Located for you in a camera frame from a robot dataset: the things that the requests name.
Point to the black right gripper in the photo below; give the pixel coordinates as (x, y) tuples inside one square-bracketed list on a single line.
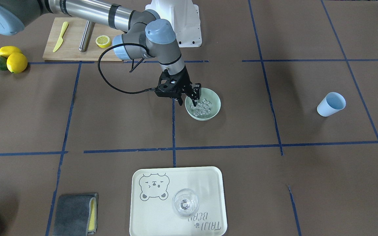
[(186, 83)]

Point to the light green bowl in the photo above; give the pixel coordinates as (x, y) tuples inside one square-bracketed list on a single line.
[(212, 97)]

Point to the light blue plastic cup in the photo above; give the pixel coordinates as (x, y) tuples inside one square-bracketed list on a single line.
[(332, 103)]

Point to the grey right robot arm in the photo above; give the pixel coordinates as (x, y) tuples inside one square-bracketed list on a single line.
[(145, 35)]

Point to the clear ice cubes pile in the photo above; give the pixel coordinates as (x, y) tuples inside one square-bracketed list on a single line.
[(203, 108)]

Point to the lemon half slice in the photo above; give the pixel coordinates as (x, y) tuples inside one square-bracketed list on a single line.
[(103, 41)]

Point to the clear wine glass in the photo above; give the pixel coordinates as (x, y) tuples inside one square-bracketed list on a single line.
[(185, 203)]

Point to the cream bear tray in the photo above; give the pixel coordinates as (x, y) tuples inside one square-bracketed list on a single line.
[(151, 212)]

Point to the wooden cutting board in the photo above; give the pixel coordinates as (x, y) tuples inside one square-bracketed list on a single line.
[(69, 50)]

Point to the yellow plastic knife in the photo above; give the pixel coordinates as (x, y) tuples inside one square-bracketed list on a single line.
[(60, 39)]

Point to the grey and yellow cloth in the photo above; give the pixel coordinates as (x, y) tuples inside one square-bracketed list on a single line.
[(76, 215)]

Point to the yellow lemon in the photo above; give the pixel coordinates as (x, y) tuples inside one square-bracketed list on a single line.
[(17, 62), (6, 51)]

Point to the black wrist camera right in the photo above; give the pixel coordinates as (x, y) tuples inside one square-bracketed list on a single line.
[(166, 88)]

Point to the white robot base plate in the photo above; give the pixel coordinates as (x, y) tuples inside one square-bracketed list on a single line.
[(184, 17)]

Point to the steel knife handle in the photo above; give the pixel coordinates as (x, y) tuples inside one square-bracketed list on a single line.
[(86, 36)]

